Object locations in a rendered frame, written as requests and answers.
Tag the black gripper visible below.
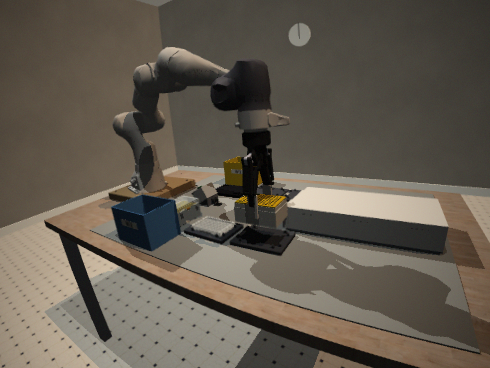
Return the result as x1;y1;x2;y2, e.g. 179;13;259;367
241;131;274;219

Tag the grey bench mat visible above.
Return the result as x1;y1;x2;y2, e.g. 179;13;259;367
90;195;480;354

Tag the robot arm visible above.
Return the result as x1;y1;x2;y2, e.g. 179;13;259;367
112;47;290;194

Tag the yellow bin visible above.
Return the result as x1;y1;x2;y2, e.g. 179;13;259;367
223;157;263;186

